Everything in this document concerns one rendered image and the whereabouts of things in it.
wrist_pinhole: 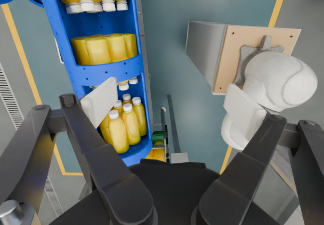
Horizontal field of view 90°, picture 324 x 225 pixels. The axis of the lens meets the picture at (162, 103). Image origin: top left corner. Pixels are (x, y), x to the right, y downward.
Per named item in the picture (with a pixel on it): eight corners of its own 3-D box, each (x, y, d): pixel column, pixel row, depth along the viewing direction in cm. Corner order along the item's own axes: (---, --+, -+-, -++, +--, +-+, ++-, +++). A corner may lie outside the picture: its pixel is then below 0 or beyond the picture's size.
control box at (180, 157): (186, 152, 101) (190, 165, 91) (186, 173, 110) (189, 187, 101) (170, 152, 101) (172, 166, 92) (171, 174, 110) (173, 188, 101)
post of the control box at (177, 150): (170, 94, 192) (182, 161, 104) (170, 97, 194) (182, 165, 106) (167, 95, 192) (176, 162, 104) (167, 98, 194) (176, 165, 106)
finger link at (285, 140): (277, 132, 11) (323, 135, 11) (246, 101, 16) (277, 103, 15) (270, 149, 12) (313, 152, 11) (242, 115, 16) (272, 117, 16)
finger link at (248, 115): (258, 110, 12) (268, 111, 12) (227, 83, 19) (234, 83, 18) (247, 142, 13) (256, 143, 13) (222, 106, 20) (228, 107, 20)
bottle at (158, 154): (153, 140, 108) (153, 162, 92) (164, 140, 109) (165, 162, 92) (153, 148, 112) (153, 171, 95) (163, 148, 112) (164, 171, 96)
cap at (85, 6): (94, 4, 51) (95, 10, 52) (80, 4, 50) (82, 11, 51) (93, 2, 47) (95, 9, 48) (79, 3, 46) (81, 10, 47)
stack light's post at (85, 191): (118, 111, 201) (83, 199, 104) (119, 113, 203) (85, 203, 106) (115, 111, 201) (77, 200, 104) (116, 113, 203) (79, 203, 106)
